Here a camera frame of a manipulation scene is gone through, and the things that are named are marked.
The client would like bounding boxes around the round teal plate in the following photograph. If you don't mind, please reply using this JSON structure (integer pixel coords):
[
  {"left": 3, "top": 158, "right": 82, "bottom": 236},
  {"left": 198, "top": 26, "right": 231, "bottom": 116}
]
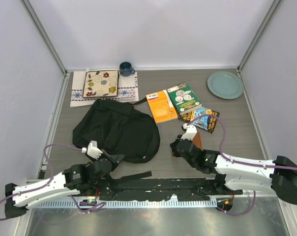
[{"left": 207, "top": 71, "right": 244, "bottom": 100}]

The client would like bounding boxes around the green paperback book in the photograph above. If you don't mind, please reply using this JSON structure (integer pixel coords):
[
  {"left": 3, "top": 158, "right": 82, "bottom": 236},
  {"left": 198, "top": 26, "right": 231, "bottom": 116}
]
[{"left": 167, "top": 82, "right": 202, "bottom": 116}]

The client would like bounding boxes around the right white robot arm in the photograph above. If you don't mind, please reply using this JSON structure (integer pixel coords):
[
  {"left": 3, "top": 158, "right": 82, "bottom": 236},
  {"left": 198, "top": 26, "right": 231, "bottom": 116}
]
[{"left": 170, "top": 139, "right": 297, "bottom": 205}]

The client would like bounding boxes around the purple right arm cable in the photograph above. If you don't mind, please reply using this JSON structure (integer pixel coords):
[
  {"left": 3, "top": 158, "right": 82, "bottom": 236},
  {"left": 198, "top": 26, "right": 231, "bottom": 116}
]
[{"left": 185, "top": 114, "right": 297, "bottom": 216}]

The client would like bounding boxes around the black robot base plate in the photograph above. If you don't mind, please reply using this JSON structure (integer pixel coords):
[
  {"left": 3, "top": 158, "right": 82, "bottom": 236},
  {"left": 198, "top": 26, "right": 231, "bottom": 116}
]
[{"left": 67, "top": 177, "right": 244, "bottom": 201}]

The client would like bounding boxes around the brown leather wallet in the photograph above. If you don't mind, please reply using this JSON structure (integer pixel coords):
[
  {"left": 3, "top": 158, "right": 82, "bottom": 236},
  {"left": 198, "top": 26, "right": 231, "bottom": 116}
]
[{"left": 192, "top": 131, "right": 203, "bottom": 150}]

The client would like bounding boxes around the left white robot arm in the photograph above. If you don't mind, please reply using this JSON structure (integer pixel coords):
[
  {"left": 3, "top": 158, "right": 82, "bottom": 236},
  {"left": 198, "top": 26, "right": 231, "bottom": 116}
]
[{"left": 4, "top": 154, "right": 125, "bottom": 219}]

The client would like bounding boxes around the black fabric backpack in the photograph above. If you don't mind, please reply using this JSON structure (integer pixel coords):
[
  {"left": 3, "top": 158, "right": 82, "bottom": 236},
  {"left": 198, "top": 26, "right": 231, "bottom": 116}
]
[{"left": 72, "top": 100, "right": 160, "bottom": 164}]

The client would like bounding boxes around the white patterned placemat cloth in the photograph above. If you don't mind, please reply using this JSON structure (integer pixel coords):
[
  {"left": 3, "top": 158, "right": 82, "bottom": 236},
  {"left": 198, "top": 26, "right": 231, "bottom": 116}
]
[{"left": 70, "top": 71, "right": 139, "bottom": 108}]

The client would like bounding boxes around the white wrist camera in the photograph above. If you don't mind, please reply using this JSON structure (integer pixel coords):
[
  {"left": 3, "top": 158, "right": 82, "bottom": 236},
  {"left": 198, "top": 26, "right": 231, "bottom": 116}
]
[
  {"left": 81, "top": 141, "right": 103, "bottom": 160},
  {"left": 181, "top": 123, "right": 197, "bottom": 141}
]

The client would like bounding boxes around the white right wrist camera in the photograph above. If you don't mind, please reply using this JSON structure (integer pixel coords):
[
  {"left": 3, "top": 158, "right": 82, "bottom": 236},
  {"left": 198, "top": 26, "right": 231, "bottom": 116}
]
[{"left": 181, "top": 123, "right": 197, "bottom": 141}]

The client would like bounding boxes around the white slotted cable duct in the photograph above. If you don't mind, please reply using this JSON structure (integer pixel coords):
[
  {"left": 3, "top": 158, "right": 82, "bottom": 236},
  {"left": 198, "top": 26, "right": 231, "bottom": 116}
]
[{"left": 35, "top": 198, "right": 217, "bottom": 209}]

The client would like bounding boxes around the black comic cover book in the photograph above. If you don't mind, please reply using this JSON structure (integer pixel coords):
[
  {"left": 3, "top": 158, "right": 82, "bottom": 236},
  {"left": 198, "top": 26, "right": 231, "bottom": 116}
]
[{"left": 178, "top": 106, "right": 220, "bottom": 134}]

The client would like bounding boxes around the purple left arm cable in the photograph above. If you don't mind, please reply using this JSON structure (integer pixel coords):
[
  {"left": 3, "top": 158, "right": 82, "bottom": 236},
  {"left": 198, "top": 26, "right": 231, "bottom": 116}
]
[{"left": 0, "top": 144, "right": 107, "bottom": 221}]

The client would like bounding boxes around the square floral ceramic plate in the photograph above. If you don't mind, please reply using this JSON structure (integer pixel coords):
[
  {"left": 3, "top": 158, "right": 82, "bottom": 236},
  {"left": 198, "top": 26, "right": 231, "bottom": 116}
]
[{"left": 83, "top": 70, "right": 119, "bottom": 98}]

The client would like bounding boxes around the blue ceramic mug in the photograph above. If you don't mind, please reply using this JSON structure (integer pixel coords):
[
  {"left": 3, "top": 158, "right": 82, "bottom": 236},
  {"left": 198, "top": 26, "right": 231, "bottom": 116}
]
[{"left": 119, "top": 62, "right": 135, "bottom": 77}]

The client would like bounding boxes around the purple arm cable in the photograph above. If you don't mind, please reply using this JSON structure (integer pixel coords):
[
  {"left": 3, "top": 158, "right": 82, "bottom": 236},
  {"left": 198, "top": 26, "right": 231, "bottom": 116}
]
[
  {"left": 185, "top": 114, "right": 297, "bottom": 216},
  {"left": 0, "top": 144, "right": 107, "bottom": 221}
]

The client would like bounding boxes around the orange paperback book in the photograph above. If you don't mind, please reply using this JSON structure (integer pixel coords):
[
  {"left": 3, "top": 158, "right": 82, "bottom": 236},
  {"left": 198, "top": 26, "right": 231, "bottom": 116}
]
[{"left": 146, "top": 90, "right": 178, "bottom": 123}]

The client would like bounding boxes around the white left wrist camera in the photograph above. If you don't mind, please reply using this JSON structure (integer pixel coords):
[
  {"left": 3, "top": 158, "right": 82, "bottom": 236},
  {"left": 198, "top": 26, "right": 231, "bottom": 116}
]
[{"left": 81, "top": 141, "right": 103, "bottom": 160}]

